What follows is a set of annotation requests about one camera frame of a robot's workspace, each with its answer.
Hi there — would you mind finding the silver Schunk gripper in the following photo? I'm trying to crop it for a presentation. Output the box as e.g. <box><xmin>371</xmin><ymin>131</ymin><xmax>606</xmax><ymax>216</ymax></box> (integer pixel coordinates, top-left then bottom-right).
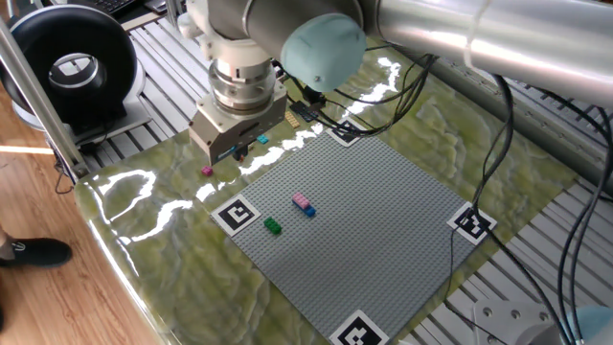
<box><xmin>188</xmin><ymin>79</ymin><xmax>288</xmax><ymax>167</ymax></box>

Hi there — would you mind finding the black Lego plate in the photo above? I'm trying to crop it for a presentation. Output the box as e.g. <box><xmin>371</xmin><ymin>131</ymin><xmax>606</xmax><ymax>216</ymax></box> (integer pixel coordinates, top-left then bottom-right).
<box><xmin>289</xmin><ymin>100</ymin><xmax>321</xmax><ymax>124</ymax></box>

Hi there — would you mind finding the blue Lego brick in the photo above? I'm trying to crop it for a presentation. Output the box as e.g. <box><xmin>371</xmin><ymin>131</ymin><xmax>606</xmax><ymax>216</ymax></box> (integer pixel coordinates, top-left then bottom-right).
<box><xmin>291</xmin><ymin>199</ymin><xmax>317</xmax><ymax>219</ymax></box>

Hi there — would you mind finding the grey Lego baseplate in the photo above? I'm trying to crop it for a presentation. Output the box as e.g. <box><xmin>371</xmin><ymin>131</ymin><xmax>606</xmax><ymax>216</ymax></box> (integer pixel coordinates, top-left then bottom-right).
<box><xmin>210</xmin><ymin>118</ymin><xmax>498</xmax><ymax>345</ymax></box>

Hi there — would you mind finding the black white fiducial marker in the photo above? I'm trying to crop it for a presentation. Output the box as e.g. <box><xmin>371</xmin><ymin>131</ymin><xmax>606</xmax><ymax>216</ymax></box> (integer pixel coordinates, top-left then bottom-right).
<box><xmin>328</xmin><ymin>309</ymin><xmax>390</xmax><ymax>345</ymax></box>
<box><xmin>445</xmin><ymin>200</ymin><xmax>498</xmax><ymax>247</ymax></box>
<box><xmin>325</xmin><ymin>117</ymin><xmax>369</xmax><ymax>149</ymax></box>
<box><xmin>210</xmin><ymin>194</ymin><xmax>262</xmax><ymax>238</ymax></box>

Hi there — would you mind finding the green marble pattern mat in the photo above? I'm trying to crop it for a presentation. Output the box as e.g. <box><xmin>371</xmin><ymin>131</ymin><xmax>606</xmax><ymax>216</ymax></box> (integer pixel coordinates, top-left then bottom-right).
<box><xmin>74</xmin><ymin>35</ymin><xmax>580</xmax><ymax>345</ymax></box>

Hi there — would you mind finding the black keyboard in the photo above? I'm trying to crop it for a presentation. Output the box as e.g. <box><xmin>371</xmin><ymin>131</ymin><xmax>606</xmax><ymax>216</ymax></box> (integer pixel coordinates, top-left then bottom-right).
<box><xmin>90</xmin><ymin>0</ymin><xmax>138</xmax><ymax>14</ymax></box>

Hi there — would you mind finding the black shoe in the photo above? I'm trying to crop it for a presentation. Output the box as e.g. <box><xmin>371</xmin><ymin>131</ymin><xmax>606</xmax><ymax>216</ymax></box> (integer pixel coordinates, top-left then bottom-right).
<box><xmin>0</xmin><ymin>238</ymin><xmax>74</xmax><ymax>268</ymax></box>

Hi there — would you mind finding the silver robot mounting plate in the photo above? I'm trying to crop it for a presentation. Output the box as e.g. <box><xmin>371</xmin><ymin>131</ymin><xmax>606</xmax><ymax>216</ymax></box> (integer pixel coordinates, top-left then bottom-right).
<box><xmin>471</xmin><ymin>299</ymin><xmax>561</xmax><ymax>345</ymax></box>

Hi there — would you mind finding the black cable with ferrite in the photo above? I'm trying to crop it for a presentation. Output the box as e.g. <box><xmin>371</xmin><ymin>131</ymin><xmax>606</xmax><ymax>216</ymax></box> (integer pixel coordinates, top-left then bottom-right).
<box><xmin>272</xmin><ymin>59</ymin><xmax>384</xmax><ymax>133</ymax></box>

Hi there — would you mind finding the metal bracket stand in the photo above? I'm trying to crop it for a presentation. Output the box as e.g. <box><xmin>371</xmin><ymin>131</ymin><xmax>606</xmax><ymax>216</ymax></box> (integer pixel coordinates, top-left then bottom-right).
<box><xmin>165</xmin><ymin>0</ymin><xmax>186</xmax><ymax>28</ymax></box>

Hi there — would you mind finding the black gripper cable green plug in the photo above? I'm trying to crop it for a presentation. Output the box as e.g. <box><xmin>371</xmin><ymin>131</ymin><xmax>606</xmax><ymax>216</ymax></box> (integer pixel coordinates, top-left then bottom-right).
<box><xmin>272</xmin><ymin>53</ymin><xmax>440</xmax><ymax>138</ymax></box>

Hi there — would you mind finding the aluminium frame post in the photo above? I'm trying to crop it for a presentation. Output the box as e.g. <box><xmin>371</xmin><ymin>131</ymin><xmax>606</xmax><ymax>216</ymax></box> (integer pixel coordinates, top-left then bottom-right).
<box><xmin>0</xmin><ymin>16</ymin><xmax>91</xmax><ymax>179</ymax></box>

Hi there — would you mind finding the black round ring device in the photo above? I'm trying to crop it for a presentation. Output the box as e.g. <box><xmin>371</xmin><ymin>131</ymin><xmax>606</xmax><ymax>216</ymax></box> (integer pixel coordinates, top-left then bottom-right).
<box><xmin>0</xmin><ymin>3</ymin><xmax>154</xmax><ymax>145</ymax></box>

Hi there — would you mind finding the thin black cable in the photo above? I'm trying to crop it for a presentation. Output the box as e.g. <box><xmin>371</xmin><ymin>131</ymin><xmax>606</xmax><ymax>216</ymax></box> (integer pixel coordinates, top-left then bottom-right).
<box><xmin>443</xmin><ymin>227</ymin><xmax>509</xmax><ymax>345</ymax></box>

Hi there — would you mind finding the thick black cable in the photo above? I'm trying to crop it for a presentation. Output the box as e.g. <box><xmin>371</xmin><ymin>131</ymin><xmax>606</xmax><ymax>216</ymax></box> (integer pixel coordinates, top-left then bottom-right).
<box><xmin>471</xmin><ymin>74</ymin><xmax>574</xmax><ymax>345</ymax></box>

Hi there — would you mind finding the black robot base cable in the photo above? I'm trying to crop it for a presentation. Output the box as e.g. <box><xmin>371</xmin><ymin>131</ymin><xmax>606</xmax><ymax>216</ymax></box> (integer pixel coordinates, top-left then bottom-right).
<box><xmin>540</xmin><ymin>88</ymin><xmax>613</xmax><ymax>345</ymax></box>

